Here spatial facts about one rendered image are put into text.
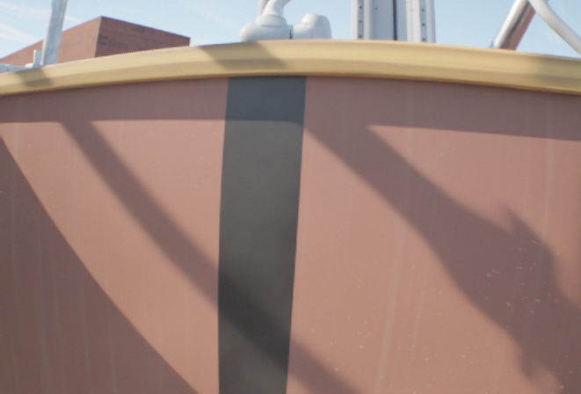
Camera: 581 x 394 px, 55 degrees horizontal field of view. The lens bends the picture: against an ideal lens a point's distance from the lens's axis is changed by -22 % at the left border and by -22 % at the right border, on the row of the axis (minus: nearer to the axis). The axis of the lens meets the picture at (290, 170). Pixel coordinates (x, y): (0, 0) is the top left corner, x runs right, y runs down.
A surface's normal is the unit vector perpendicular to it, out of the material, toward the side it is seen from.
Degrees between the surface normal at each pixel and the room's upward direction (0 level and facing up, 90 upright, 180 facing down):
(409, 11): 90
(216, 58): 90
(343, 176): 90
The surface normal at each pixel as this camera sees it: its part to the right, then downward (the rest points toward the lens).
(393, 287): -0.44, -0.01
